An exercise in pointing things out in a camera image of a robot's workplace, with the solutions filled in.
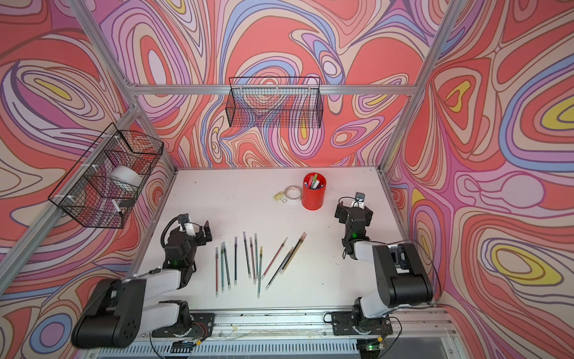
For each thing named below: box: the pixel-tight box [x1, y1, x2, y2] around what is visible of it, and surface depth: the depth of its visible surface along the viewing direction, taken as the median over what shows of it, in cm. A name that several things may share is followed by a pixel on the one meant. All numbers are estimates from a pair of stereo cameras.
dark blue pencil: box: [222, 241, 232, 291], surface depth 88 cm
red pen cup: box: [301, 172, 327, 211], surface depth 101 cm
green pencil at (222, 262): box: [220, 242, 225, 294], surface depth 88 cm
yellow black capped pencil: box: [278, 231, 308, 275], surface depth 92 cm
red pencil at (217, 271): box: [215, 246, 219, 298], surface depth 86 cm
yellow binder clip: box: [272, 192, 288, 203], surface depth 110 cm
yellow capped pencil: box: [257, 246, 264, 299], surface depth 86 cm
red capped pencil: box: [249, 237, 257, 285], surface depth 90 cm
